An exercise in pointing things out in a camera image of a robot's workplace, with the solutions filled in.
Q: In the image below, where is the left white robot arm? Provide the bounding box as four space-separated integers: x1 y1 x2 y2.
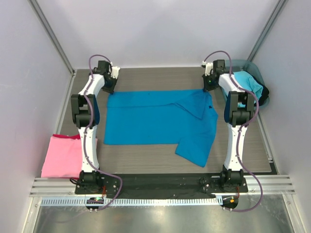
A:
70 60 120 194

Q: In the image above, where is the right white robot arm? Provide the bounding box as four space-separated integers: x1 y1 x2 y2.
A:
202 60 258 193

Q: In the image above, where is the blue translucent plastic bin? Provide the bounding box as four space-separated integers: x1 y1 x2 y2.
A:
232 60 269 107

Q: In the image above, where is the light blue t shirt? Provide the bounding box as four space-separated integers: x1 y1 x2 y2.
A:
234 71 264 106

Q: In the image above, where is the black t shirt in bin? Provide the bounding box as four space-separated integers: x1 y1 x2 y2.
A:
248 76 270 106

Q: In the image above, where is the pink folded t shirt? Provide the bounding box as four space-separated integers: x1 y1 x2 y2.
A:
40 134 99 179

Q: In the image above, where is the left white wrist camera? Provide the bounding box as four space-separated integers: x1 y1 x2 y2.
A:
110 62 121 80

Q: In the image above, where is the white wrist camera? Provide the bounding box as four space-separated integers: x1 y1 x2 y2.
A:
110 62 121 80
201 61 213 76

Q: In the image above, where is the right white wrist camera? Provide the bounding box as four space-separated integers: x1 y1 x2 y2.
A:
201 61 213 76

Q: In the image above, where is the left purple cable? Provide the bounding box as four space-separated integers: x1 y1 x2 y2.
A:
82 54 123 211

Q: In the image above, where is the right aluminium corner post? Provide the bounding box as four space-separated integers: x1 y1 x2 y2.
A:
247 0 288 62

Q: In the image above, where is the aluminium corner post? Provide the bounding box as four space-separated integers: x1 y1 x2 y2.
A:
247 0 288 62
28 0 75 76

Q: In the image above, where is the left aluminium corner post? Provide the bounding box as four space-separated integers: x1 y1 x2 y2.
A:
28 0 75 76

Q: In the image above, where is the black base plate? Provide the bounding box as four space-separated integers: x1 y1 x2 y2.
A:
70 172 248 198

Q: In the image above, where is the aluminium front rail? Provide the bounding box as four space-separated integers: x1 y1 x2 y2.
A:
30 175 295 197

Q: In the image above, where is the slotted white cable duct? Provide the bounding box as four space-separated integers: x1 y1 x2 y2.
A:
41 196 223 207

